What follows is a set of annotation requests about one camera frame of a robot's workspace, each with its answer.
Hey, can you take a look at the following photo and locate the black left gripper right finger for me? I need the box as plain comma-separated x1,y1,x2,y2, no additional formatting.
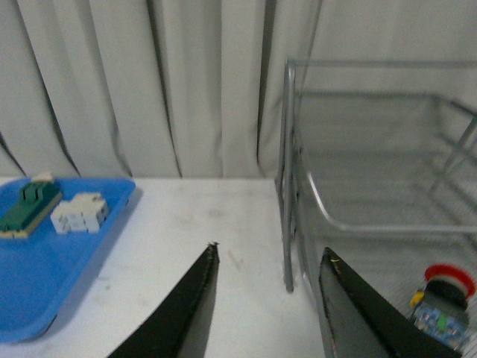
318,247,461,357

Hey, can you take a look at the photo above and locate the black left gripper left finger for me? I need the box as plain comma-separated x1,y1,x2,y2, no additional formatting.
110,242,219,357

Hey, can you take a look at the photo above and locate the red emergency push button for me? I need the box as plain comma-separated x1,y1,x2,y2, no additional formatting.
409,263,476,354

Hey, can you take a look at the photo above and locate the white terminal block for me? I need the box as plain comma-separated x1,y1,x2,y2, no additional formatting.
50,192,110,234

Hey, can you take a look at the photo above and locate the blue plastic tray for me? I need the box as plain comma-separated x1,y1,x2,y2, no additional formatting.
1,178,136,343

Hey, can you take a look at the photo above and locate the white curtain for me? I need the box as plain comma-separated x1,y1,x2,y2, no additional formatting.
1,1,476,178

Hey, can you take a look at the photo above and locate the grey wire mesh rack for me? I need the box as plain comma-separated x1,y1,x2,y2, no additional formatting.
276,60,476,357

